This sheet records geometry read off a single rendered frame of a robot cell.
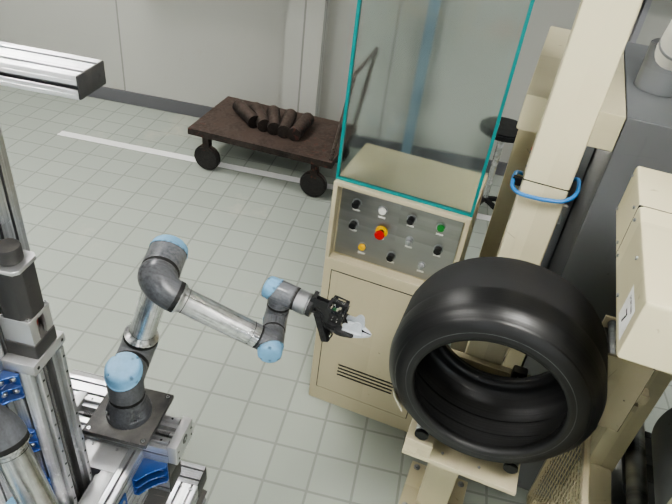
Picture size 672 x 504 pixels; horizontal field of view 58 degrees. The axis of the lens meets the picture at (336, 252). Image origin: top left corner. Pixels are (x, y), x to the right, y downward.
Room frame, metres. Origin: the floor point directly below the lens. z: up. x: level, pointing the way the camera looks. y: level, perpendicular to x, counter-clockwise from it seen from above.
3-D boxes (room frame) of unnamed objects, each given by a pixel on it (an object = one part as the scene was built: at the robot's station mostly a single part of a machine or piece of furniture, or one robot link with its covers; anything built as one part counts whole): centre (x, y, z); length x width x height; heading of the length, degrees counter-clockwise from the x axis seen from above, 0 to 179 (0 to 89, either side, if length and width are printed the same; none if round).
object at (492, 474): (1.34, -0.53, 0.80); 0.37 x 0.36 x 0.02; 73
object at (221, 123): (4.43, 0.57, 0.51); 1.29 x 0.79 x 1.02; 80
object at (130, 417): (1.29, 0.63, 0.77); 0.15 x 0.15 x 0.10
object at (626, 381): (1.44, -0.95, 1.05); 0.20 x 0.15 x 0.30; 163
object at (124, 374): (1.30, 0.63, 0.88); 0.13 x 0.12 x 0.14; 3
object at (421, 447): (1.38, -0.39, 0.83); 0.36 x 0.09 x 0.06; 163
